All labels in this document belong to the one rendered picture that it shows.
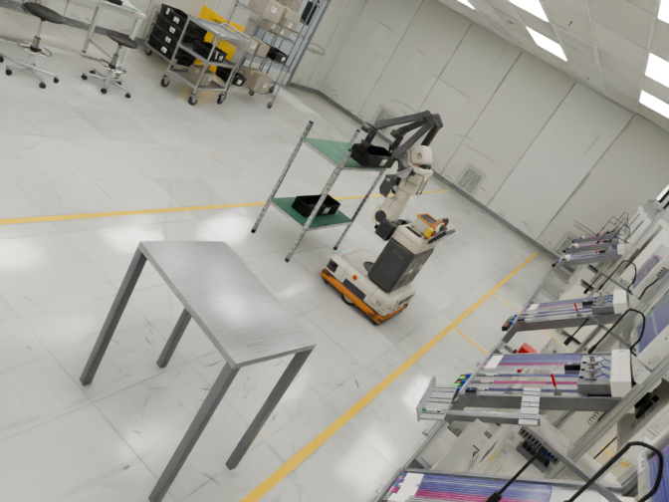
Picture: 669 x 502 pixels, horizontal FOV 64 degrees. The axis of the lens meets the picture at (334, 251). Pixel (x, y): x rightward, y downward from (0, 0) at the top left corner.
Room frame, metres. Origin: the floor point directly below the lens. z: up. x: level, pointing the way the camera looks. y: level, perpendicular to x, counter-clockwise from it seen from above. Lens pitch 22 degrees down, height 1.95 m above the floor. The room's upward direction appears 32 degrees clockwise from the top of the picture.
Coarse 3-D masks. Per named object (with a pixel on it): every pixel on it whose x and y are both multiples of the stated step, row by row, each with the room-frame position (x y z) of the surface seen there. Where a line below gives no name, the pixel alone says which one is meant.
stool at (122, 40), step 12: (120, 36) 5.45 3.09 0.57; (120, 48) 5.30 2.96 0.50; (132, 48) 5.42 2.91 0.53; (108, 60) 5.53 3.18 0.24; (84, 72) 5.26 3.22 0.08; (96, 72) 5.51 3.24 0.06; (108, 72) 5.43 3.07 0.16; (120, 72) 5.41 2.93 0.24; (108, 84) 5.32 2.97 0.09; (120, 84) 5.70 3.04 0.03
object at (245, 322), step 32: (160, 256) 1.84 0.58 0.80; (192, 256) 1.97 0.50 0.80; (224, 256) 2.12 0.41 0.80; (128, 288) 1.85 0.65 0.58; (192, 288) 1.76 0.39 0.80; (224, 288) 1.89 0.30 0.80; (256, 288) 2.02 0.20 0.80; (224, 320) 1.69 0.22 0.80; (256, 320) 1.81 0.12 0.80; (288, 320) 1.93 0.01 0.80; (96, 352) 1.84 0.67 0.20; (224, 352) 1.54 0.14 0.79; (256, 352) 1.63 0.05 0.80; (288, 352) 1.75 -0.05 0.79; (224, 384) 1.51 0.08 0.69; (288, 384) 1.88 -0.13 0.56; (256, 416) 1.88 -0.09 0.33; (192, 448) 1.54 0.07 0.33; (160, 480) 1.52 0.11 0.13
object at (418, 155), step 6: (408, 150) 4.29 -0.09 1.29; (414, 150) 4.27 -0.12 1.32; (420, 150) 4.26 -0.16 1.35; (426, 150) 4.30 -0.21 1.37; (408, 156) 4.28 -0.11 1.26; (414, 156) 4.26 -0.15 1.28; (420, 156) 4.25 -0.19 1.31; (426, 156) 4.27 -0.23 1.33; (414, 162) 4.26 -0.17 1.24; (420, 162) 4.24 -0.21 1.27; (426, 162) 4.27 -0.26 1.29
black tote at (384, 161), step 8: (352, 152) 4.23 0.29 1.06; (360, 152) 4.21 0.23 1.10; (368, 152) 4.57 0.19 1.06; (376, 152) 4.72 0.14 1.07; (384, 152) 4.76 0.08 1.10; (360, 160) 4.20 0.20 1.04; (368, 160) 4.22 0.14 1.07; (376, 160) 4.36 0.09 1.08; (384, 160) 4.50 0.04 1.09; (392, 160) 4.66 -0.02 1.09
